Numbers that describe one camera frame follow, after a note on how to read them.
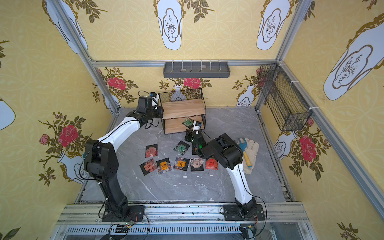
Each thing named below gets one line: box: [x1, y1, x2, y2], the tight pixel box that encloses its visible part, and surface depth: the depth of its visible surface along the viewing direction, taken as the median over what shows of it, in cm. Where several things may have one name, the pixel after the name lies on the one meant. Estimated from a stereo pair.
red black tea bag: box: [205, 158, 219, 170], surface depth 92 cm
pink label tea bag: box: [139, 158, 157, 176], surface depth 92 cm
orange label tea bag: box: [173, 157, 190, 171], surface depth 92 cm
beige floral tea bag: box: [189, 157, 204, 172], surface depth 92 cm
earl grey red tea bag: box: [145, 143, 158, 158], surface depth 99 cm
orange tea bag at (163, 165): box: [156, 157, 172, 175], surface depth 92 cm
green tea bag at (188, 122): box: [181, 117, 194, 130], surface depth 112 cm
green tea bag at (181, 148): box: [173, 140, 191, 156], surface depth 100 cm
